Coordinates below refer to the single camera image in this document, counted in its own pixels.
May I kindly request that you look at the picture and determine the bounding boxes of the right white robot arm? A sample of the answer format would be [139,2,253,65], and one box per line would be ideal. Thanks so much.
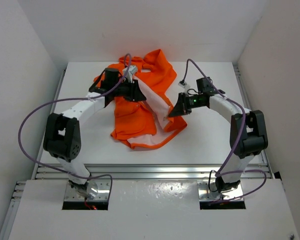
[168,77,268,193]

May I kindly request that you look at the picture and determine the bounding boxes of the aluminium rail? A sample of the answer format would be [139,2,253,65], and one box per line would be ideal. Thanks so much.
[32,163,274,180]

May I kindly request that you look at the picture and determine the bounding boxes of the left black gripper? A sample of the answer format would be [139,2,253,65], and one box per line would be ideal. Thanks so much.
[112,78,147,103]

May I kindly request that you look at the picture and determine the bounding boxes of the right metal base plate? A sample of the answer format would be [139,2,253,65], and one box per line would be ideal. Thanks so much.
[197,180,243,202]

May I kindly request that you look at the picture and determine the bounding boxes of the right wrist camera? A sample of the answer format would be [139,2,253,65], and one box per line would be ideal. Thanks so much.
[178,80,191,94]

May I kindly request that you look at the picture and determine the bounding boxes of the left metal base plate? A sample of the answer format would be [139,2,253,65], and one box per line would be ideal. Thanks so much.
[64,178,111,202]

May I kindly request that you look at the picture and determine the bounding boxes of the metal base plate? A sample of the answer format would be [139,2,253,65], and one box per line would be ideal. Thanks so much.
[64,178,111,202]
[197,180,243,202]

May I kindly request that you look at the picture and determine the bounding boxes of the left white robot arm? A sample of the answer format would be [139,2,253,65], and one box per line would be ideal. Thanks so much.
[43,65,147,195]

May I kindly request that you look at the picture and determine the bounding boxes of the orange jacket with pink lining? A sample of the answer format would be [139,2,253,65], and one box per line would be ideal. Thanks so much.
[93,48,188,150]

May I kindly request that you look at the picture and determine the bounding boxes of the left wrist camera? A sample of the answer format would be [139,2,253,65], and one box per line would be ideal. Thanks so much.
[122,65,138,83]

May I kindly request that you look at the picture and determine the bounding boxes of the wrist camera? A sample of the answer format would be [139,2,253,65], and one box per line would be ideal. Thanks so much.
[122,65,138,83]
[178,80,191,94]

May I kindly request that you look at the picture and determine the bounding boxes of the white front cover panel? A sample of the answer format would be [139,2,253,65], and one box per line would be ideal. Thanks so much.
[9,179,299,240]

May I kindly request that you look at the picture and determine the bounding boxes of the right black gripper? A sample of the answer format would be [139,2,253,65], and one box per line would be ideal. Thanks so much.
[169,92,205,118]

